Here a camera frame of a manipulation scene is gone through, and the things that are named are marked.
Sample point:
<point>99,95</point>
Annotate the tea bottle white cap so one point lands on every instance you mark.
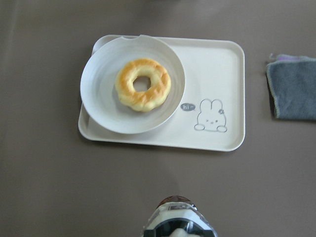
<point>177,216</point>

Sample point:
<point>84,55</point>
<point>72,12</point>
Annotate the cream bunny tray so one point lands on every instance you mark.
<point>211,114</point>

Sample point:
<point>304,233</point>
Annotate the glazed donut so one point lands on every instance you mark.
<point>154,96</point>

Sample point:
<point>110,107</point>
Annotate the white round plate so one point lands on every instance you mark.
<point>97,86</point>

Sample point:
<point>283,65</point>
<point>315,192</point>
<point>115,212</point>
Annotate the grey folded cloth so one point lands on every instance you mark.
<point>292,85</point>

